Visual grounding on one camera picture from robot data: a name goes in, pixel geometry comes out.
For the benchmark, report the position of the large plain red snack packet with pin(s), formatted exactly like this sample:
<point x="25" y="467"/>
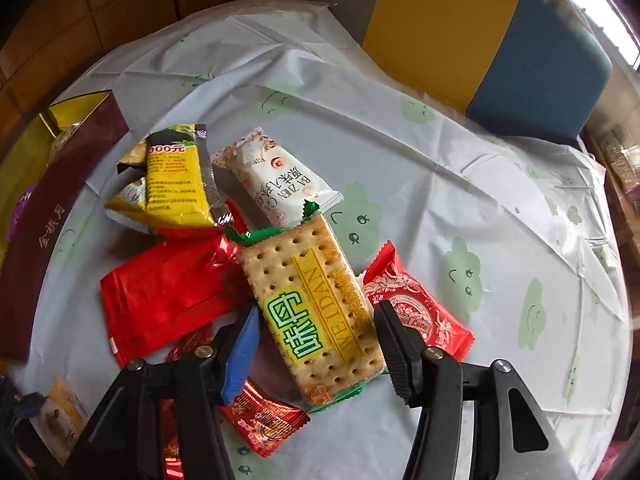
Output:
<point x="165" y="295"/>

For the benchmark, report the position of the window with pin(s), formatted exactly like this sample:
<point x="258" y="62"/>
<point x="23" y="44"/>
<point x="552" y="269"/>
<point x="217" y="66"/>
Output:
<point x="595" y="0"/>

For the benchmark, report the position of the beige round-cake snack packet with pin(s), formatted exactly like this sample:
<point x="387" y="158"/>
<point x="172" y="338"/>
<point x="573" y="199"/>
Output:
<point x="57" y="420"/>

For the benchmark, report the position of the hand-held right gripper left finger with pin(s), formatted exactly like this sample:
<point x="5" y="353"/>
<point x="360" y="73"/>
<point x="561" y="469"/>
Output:
<point x="240" y="355"/>

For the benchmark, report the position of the white snack packet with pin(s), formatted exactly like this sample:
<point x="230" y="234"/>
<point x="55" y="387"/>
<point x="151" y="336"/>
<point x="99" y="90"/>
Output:
<point x="270" y="175"/>

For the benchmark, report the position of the yellow snack packet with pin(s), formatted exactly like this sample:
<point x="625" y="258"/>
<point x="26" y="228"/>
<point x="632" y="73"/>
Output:
<point x="170" y="185"/>

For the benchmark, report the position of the white cloud-print tablecloth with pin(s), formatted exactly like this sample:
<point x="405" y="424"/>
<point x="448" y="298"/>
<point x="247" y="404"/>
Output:
<point x="400" y="160"/>

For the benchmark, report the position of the maroon gift box gold interior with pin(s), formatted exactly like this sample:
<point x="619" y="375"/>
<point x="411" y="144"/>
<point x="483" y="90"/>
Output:
<point x="50" y="220"/>

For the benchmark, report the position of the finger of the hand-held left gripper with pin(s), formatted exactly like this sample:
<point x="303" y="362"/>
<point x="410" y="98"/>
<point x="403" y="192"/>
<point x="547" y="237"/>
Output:
<point x="30" y="404"/>

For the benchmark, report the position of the purple snack packet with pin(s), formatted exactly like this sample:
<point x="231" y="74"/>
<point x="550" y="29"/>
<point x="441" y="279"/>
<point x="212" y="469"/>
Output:
<point x="20" y="210"/>

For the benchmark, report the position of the small red gold-print candy packet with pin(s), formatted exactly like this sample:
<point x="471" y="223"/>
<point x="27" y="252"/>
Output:
<point x="192" y="336"/>
<point x="265" y="422"/>

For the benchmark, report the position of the cluttered wooden side table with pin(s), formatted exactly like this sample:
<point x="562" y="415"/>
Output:
<point x="620" y="175"/>

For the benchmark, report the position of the red round-print pastry packet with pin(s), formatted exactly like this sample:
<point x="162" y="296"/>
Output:
<point x="425" y="305"/>

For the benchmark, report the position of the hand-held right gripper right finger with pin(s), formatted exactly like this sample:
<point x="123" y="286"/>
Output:
<point x="400" y="360"/>

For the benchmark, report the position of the grey yellow blue chair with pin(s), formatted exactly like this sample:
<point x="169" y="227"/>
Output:
<point x="440" y="35"/>

